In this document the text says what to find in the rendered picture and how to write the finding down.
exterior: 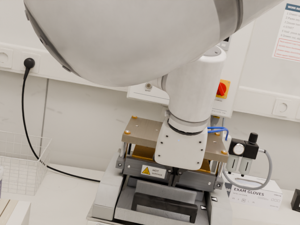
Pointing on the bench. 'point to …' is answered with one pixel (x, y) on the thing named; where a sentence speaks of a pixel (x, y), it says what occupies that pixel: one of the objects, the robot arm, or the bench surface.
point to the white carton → (268, 200)
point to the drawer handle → (165, 205)
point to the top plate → (133, 135)
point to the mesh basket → (27, 167)
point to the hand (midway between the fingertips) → (173, 176)
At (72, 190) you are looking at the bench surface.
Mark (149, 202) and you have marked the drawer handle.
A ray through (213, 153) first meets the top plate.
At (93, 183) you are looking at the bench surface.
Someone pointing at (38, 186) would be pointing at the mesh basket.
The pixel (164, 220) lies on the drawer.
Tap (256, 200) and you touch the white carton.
